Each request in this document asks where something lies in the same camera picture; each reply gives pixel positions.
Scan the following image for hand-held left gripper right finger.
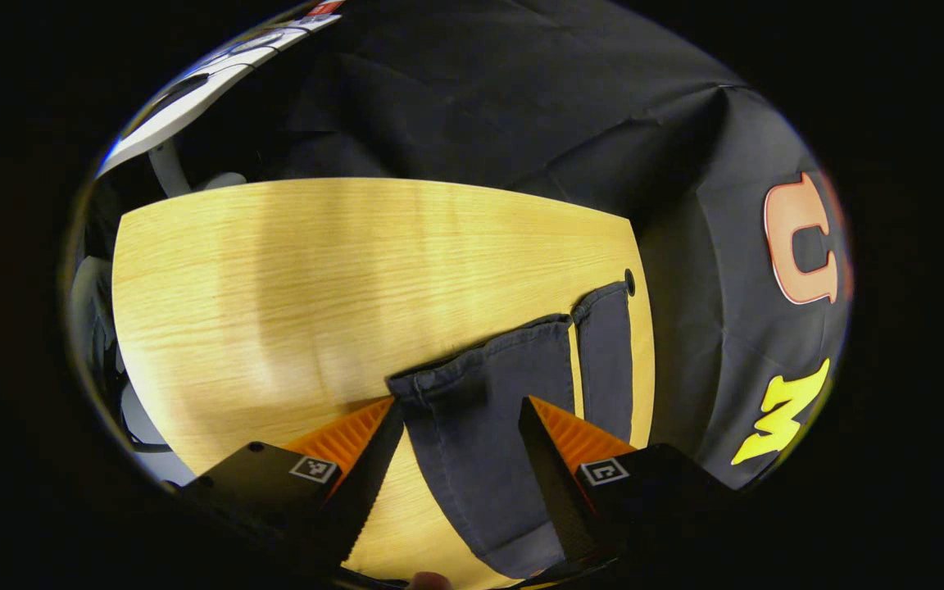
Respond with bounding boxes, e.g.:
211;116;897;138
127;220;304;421
518;396;735;574

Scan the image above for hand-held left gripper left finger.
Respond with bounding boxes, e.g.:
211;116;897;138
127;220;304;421
165;397;406;574

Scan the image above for dark jeans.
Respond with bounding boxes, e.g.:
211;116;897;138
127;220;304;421
386;281;635;581

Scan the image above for pale grey chair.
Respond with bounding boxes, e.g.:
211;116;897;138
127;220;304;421
69;254;198;486

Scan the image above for black backdrop cloth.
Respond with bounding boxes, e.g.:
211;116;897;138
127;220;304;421
177;0;854;492

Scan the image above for white furniture frame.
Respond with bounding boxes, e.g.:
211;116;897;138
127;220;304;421
147;138;248;199

